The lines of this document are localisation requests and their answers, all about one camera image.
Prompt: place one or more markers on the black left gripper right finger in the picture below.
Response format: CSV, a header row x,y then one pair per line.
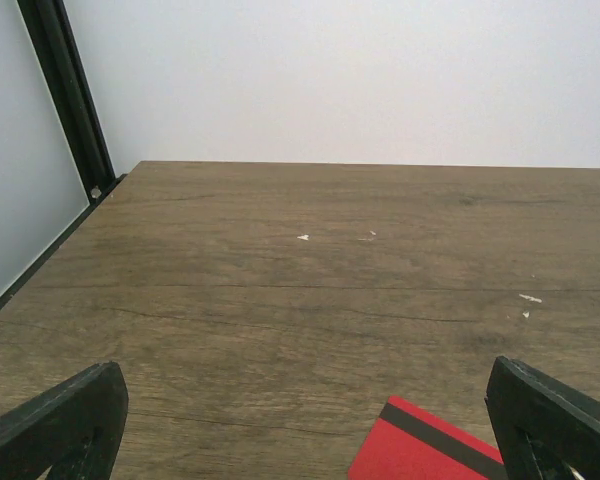
x,y
544,428

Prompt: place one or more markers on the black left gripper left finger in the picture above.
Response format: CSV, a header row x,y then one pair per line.
x,y
70,431

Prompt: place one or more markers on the black frame post left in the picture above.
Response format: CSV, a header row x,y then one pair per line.
x,y
49,29

